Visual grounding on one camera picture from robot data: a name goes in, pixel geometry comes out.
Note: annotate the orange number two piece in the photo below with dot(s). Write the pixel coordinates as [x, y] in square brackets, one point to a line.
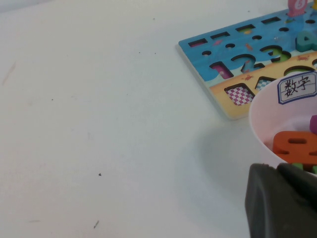
[282, 143]

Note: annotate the white plastic bowl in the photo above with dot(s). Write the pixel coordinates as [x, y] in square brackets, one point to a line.
[262, 116]

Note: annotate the paper label on pink bowl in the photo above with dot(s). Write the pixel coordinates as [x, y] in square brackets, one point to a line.
[297, 88]

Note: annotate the teal number four piece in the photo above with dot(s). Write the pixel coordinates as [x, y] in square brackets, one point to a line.
[301, 43]

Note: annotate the yellow fish peg six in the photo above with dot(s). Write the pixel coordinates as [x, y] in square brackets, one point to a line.
[315, 5]

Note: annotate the green number three piece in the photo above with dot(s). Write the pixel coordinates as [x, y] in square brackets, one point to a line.
[299, 165]

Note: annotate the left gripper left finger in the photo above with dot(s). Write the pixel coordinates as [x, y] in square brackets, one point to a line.
[272, 210]

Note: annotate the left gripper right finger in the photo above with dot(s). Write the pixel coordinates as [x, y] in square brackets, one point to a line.
[302, 183]

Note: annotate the colourful wooden puzzle board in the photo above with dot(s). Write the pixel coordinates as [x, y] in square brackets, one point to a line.
[198, 57]

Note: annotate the magenta number one piece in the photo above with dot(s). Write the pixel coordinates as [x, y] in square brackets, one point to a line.
[314, 124]

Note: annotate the pink fish peg five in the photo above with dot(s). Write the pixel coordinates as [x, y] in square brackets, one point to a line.
[297, 8]

